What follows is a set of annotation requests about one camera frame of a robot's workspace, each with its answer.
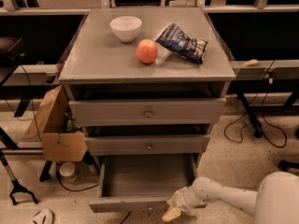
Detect yellow sponge piece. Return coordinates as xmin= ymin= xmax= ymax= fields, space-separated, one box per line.
xmin=242 ymin=59 xmax=258 ymax=67

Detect grey middle drawer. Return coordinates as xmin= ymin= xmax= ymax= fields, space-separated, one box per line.
xmin=85 ymin=134 xmax=210 ymax=156

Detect black table leg right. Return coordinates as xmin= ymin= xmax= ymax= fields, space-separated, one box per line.
xmin=237 ymin=92 xmax=263 ymax=138

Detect black tripod stand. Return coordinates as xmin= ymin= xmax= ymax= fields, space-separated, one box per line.
xmin=0 ymin=150 xmax=38 ymax=205

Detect black floor cable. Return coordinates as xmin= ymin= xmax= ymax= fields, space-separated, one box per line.
xmin=3 ymin=64 xmax=101 ymax=193
xmin=223 ymin=59 xmax=288 ymax=149

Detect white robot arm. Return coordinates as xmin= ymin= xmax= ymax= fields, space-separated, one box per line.
xmin=162 ymin=172 xmax=299 ymax=224

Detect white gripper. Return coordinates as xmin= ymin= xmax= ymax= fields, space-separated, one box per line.
xmin=162 ymin=187 xmax=197 ymax=222

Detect white paper cup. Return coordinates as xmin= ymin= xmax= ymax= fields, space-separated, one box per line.
xmin=59 ymin=162 xmax=77 ymax=181

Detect green bottle in box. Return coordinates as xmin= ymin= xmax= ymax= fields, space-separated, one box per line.
xmin=65 ymin=112 xmax=80 ymax=133

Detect brown cardboard box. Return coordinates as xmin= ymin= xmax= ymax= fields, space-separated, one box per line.
xmin=23 ymin=86 xmax=87 ymax=161

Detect grey wooden drawer cabinet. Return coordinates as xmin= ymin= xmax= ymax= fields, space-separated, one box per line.
xmin=57 ymin=7 xmax=237 ymax=173

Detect red orange apple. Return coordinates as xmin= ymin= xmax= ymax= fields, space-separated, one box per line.
xmin=135 ymin=39 xmax=158 ymax=63

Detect grey bottom drawer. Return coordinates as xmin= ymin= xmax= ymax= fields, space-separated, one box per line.
xmin=90 ymin=154 xmax=197 ymax=213

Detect white ceramic bowl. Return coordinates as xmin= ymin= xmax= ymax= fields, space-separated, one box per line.
xmin=110 ymin=16 xmax=142 ymax=42

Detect grey top drawer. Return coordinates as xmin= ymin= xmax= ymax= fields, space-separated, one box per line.
xmin=69 ymin=98 xmax=226 ymax=127

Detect grey drawer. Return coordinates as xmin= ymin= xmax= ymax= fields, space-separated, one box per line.
xmin=69 ymin=98 xmax=226 ymax=127
xmin=85 ymin=134 xmax=210 ymax=156
xmin=90 ymin=154 xmax=197 ymax=213

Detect blue chip bag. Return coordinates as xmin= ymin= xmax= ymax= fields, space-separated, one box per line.
xmin=155 ymin=22 xmax=207 ymax=64

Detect black floor cable left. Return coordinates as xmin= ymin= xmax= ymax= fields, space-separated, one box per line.
xmin=3 ymin=64 xmax=101 ymax=193

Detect white shoe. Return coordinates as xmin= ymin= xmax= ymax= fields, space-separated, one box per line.
xmin=30 ymin=209 xmax=53 ymax=224

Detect black floor cable right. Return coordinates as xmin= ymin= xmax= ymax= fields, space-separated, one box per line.
xmin=223 ymin=59 xmax=288 ymax=149

